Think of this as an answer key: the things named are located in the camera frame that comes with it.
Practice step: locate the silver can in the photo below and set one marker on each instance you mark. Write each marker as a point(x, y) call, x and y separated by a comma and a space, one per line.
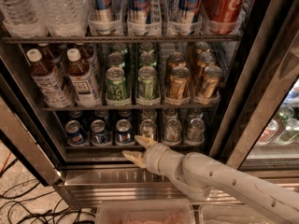
point(195, 130)
point(172, 131)
point(148, 129)

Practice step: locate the gold can front left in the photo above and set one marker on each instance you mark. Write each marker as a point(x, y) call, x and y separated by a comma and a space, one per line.
point(178, 83)

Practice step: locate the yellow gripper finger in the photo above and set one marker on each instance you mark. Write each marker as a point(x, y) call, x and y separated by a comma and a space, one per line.
point(135, 156)
point(144, 141)

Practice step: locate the clear plastic bin left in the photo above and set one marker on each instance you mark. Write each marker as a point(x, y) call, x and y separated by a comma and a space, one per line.
point(171, 211)

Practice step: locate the red bull can left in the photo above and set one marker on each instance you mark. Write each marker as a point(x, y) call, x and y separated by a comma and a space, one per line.
point(104, 16)

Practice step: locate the red coca cola can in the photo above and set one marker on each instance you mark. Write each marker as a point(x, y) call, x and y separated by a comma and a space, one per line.
point(222, 15)

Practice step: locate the red bull can right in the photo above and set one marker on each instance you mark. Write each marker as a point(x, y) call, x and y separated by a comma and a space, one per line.
point(188, 13)

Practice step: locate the silver can front middle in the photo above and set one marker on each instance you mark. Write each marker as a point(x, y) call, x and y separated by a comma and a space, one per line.
point(172, 131)

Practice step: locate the tea bottle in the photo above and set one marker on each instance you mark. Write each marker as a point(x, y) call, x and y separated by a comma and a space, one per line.
point(83, 79)
point(48, 78)

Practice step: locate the water bottle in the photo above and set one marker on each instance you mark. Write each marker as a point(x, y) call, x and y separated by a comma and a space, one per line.
point(64, 17)
point(22, 19)

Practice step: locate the green can front right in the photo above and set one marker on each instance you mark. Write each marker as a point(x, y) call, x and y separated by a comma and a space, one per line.
point(147, 82)

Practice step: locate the blue pepsi can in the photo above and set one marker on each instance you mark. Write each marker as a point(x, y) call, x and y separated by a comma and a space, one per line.
point(77, 137)
point(100, 134)
point(124, 132)

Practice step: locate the silver can front left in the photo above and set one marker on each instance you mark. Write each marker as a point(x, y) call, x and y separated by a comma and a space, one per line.
point(148, 129)

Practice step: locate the water bottle left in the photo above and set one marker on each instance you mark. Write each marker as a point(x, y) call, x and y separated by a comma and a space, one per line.
point(22, 19)

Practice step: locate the tea bottle front left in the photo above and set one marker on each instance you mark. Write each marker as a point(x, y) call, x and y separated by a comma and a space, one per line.
point(48, 78)

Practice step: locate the green can front left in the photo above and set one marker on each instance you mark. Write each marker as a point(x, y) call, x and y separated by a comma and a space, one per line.
point(116, 84)

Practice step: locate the red bull can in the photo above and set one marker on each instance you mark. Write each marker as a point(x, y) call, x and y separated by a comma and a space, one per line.
point(104, 16)
point(139, 15)
point(188, 13)

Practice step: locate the clear plastic bin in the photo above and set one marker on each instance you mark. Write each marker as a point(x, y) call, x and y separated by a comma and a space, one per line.
point(230, 214)
point(171, 211)

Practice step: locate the clear plastic bin right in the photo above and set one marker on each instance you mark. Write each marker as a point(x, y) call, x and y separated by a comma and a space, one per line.
point(230, 214)

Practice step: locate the gold can front right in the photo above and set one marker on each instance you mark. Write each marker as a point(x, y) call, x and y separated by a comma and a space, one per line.
point(211, 80)

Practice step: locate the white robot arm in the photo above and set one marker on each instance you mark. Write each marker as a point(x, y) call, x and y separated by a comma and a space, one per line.
point(195, 174)

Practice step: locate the water bottle right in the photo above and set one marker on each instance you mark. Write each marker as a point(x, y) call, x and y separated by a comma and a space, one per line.
point(64, 17)

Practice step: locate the red bull can middle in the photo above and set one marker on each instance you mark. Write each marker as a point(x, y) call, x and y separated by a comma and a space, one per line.
point(139, 15)

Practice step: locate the steel fridge door left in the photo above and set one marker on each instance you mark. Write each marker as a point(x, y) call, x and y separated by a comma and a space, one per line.
point(21, 143)

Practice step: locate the green can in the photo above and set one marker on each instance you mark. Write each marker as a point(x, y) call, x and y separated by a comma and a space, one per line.
point(116, 59)
point(116, 84)
point(148, 59)
point(147, 82)

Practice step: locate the silver can front right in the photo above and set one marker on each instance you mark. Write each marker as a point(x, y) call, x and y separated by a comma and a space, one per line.
point(195, 130)

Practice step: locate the tea bottle front right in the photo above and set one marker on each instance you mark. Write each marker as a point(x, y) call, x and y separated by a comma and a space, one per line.
point(83, 79)

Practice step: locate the gold can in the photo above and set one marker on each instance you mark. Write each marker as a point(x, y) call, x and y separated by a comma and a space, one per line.
point(174, 60)
point(201, 61)
point(211, 80)
point(178, 83)

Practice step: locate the glass fridge door right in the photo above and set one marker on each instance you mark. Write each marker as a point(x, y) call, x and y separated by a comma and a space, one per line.
point(279, 73)

